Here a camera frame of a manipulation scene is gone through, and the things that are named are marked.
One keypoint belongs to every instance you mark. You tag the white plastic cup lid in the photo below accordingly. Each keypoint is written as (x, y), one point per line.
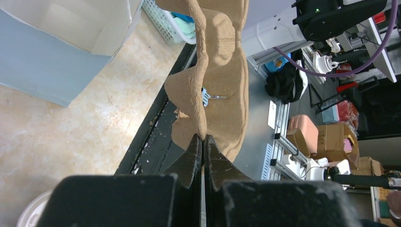
(34, 210)

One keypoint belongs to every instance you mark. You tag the single brown cup carrier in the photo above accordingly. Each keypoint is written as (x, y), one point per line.
(212, 97)

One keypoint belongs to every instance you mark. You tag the blue and white paper bag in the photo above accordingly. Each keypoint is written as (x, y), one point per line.
(52, 49)

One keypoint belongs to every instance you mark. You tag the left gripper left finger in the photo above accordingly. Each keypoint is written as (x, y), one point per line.
(169, 199)

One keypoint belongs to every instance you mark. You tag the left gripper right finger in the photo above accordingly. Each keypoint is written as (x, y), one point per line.
(235, 200)

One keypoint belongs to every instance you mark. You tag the white plastic basket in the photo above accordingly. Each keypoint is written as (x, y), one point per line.
(164, 22)

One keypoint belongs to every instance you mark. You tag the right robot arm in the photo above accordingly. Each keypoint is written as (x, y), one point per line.
(272, 23)

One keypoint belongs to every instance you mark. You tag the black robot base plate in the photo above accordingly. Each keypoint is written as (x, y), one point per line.
(152, 142)

